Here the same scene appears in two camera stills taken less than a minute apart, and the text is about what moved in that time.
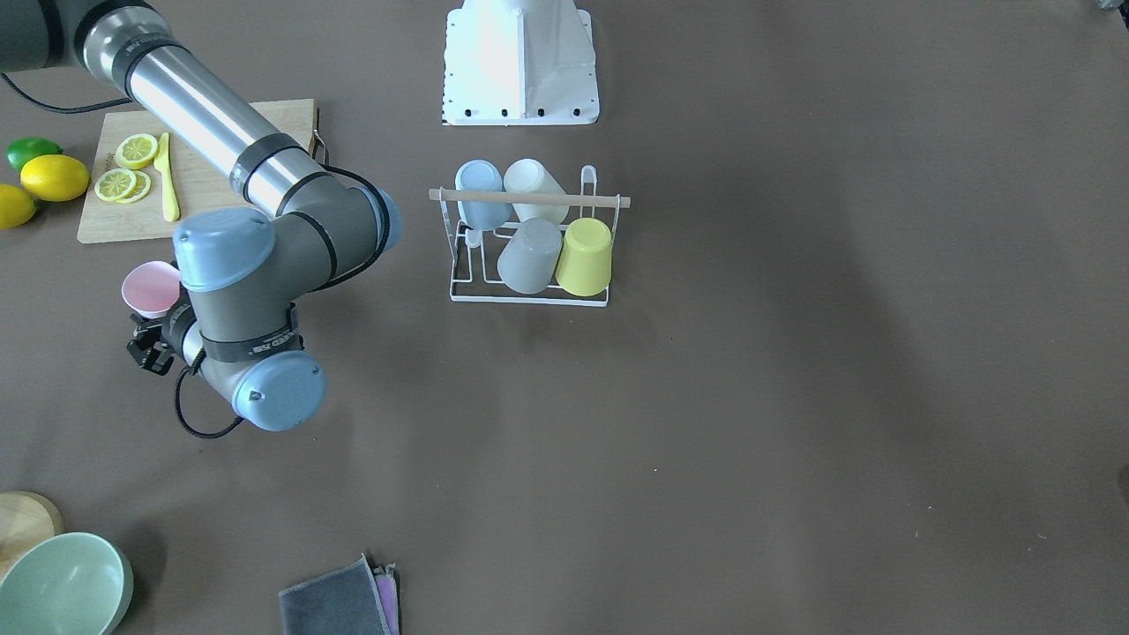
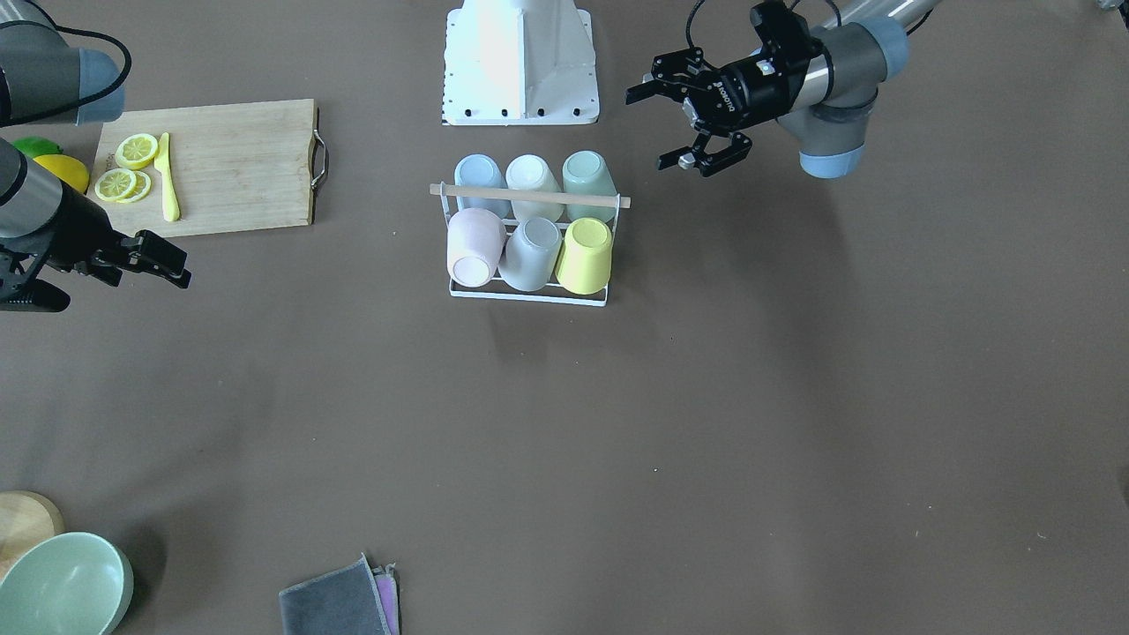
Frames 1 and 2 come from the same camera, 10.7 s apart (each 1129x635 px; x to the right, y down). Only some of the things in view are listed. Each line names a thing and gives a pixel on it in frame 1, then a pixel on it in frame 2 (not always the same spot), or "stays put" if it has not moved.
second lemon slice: (115, 184) stays put
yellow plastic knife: (162, 161) stays put
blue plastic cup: (483, 175) stays put
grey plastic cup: (528, 263) stays put
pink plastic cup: (151, 288) to (475, 239)
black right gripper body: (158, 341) to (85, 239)
